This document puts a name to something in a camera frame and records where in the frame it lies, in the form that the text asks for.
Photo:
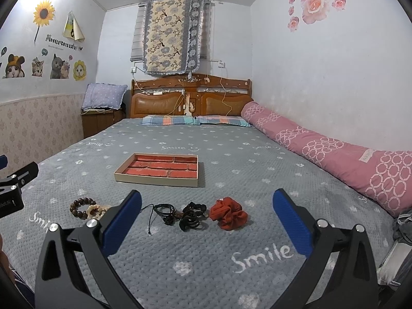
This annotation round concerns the sunflower wall sticker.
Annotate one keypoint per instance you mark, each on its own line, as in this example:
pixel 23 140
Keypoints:
pixel 42 16

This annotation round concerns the hamster cat wall sticker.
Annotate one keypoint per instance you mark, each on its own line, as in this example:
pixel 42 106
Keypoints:
pixel 14 67

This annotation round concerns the tabby kitten wall sticker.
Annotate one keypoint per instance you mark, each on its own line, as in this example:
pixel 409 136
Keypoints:
pixel 37 67

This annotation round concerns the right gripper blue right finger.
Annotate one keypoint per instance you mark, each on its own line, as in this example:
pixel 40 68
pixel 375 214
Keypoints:
pixel 353 280

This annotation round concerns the yellow flower cat sticker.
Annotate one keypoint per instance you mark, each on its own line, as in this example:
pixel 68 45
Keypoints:
pixel 79 71

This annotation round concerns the grey clothes pile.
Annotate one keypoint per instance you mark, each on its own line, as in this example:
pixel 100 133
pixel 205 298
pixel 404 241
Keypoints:
pixel 402 227

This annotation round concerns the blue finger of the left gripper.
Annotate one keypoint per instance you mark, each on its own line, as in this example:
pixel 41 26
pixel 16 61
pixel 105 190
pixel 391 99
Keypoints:
pixel 21 177

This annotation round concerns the floral quilt window cover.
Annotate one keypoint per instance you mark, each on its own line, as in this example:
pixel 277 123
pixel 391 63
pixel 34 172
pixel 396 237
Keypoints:
pixel 171 37

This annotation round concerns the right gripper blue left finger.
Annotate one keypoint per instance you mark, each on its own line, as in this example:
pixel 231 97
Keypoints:
pixel 59 280

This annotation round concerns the pink rose wall sticker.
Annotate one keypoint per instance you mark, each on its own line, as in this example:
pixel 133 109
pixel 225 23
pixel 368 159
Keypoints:
pixel 309 12

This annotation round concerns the person's left hand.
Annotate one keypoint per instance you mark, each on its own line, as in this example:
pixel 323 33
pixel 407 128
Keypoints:
pixel 5 262

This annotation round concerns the rust orange scrunchie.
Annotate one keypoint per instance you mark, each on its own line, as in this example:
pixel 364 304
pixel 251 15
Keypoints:
pixel 229 214

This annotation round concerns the lavender dotted cushion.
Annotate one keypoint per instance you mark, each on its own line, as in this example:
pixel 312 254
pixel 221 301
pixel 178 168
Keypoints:
pixel 104 96

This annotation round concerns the beige tray with red lining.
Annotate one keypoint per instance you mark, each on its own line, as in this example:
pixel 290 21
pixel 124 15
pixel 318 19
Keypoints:
pixel 175 170

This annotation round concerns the grey smile bedspread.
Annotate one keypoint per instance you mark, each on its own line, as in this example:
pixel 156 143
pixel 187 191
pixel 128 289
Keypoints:
pixel 165 267

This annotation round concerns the wooden nightstand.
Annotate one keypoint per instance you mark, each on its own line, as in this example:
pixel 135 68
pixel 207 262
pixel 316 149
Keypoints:
pixel 97 120

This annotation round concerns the wooden headboard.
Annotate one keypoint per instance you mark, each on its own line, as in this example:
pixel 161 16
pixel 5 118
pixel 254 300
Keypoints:
pixel 197 95

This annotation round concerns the cream organza scrunchie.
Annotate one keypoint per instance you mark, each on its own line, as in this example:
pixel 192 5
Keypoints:
pixel 96 211

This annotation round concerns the grey cats wall sticker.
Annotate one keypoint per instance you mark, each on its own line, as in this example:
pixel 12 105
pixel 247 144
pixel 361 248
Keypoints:
pixel 59 68

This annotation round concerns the striped pillow left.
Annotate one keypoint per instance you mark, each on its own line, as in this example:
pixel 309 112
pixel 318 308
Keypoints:
pixel 163 120

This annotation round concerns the black scrunchie band watch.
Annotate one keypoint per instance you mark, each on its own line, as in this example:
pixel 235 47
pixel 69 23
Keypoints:
pixel 192 216

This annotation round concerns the peeling paper wall poster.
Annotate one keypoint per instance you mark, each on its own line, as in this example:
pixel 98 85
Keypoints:
pixel 72 29

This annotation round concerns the pink rolled quilt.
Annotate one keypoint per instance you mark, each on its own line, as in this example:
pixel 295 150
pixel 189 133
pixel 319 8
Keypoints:
pixel 383 176

